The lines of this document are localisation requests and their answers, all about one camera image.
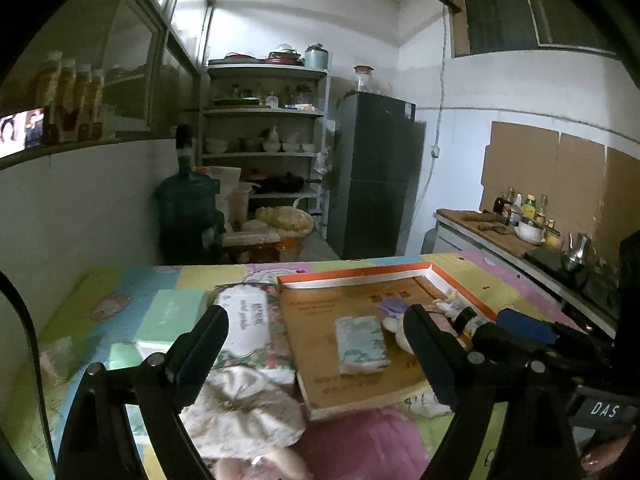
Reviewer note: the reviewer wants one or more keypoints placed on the white floral cloth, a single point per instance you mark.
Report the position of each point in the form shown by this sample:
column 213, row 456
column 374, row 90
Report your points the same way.
column 240, row 410

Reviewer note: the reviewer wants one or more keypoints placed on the outer window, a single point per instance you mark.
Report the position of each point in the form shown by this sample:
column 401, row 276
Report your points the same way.
column 525, row 10

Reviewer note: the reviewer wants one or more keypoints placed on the green foam pad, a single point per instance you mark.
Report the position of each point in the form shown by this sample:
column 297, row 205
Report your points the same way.
column 125, row 355

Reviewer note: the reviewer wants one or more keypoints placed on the red pans with lid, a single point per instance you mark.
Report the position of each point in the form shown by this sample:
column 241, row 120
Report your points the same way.
column 284, row 56

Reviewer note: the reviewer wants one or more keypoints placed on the white shelf rack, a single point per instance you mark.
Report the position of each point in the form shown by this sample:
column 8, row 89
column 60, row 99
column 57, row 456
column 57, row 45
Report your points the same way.
column 265, row 112

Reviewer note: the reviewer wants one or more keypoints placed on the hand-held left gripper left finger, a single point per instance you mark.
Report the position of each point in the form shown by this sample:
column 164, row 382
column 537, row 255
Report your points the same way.
column 200, row 355

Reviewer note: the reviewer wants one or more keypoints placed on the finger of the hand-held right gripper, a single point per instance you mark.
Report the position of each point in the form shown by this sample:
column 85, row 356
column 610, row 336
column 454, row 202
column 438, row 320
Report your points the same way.
column 522, row 322
column 505, row 342

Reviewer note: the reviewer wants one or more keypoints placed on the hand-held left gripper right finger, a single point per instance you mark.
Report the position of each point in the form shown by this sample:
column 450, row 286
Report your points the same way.
column 432, row 360

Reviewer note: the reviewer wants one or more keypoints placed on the dark green water jug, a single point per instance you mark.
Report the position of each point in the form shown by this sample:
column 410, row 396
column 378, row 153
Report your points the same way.
column 187, row 205

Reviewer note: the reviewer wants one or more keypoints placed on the white plastic bucket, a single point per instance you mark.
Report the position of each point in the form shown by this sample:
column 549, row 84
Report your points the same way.
column 240, row 202

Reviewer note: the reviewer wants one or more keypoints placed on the metal kettle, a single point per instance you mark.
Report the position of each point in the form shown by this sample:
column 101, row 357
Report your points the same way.
column 576, row 255

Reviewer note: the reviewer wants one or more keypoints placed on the dark grey fridge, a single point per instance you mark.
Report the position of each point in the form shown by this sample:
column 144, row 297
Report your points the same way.
column 375, row 175

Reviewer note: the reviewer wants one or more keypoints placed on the glass jar with red lid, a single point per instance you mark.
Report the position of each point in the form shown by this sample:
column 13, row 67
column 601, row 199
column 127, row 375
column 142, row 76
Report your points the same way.
column 364, row 80

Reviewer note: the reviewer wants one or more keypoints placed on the purple cloth piece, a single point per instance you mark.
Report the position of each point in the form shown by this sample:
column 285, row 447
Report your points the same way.
column 397, row 306

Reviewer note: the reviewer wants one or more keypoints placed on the cardboard box tray orange rim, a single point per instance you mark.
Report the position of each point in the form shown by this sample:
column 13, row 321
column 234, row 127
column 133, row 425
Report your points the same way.
column 320, row 340

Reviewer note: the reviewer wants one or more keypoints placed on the black water jug pump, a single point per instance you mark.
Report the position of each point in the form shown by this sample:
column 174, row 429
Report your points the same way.
column 183, row 142

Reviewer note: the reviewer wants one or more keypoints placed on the pale yellow sack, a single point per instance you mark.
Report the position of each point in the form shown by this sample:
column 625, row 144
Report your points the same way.
column 285, row 220

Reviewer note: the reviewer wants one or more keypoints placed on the group of condiment bottles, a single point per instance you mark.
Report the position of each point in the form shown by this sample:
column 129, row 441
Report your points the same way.
column 527, row 207

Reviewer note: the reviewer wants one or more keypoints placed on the phone with lit screen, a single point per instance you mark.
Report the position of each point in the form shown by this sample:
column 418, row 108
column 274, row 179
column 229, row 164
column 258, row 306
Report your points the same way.
column 20, row 132

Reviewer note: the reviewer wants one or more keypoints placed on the light blue enamel pot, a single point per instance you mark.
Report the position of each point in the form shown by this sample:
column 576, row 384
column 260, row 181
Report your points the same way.
column 316, row 57

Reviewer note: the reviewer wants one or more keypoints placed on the printed cartoon blanket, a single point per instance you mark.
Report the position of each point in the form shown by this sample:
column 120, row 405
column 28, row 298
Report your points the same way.
column 360, row 440

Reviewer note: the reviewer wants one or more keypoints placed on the white bowl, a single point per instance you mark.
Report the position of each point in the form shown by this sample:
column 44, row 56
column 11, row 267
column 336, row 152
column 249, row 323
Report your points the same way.
column 529, row 234

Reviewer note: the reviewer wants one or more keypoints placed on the yellow white barcode packet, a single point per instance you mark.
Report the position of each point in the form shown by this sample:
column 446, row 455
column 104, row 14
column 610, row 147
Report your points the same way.
column 475, row 331

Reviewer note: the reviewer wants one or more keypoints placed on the black wok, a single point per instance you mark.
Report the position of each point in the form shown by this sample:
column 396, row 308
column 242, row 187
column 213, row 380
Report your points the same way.
column 280, row 184

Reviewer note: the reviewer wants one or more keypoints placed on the kitchen counter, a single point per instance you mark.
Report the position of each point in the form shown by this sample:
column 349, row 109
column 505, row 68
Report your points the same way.
column 470, row 232

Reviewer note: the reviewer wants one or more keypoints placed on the orange sponge in plastic bag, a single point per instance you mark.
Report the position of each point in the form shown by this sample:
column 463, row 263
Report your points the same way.
column 57, row 360

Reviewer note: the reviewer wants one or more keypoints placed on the teal patterned tissue pack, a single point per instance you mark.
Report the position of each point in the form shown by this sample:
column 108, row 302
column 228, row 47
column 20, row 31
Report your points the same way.
column 360, row 345

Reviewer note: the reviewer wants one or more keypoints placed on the person's right hand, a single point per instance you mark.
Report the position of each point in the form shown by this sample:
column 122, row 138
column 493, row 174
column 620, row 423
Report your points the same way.
column 605, row 460

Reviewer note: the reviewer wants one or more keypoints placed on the black sock roll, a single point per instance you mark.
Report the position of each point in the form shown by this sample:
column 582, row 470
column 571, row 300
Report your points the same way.
column 465, row 317

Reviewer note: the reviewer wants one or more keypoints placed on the mint green box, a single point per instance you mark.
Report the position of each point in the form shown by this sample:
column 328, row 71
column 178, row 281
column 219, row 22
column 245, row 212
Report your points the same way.
column 172, row 312

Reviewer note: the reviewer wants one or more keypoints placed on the cardboard sheets on wall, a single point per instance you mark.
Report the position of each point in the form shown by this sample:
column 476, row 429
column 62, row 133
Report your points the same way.
column 560, row 170

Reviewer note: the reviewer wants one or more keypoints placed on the glazed interior window frame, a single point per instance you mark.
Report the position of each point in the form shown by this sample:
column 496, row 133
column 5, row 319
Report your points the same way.
column 160, row 35

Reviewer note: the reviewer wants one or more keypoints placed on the large floral tissue pack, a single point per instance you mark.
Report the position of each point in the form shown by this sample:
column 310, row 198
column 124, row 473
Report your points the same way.
column 245, row 317

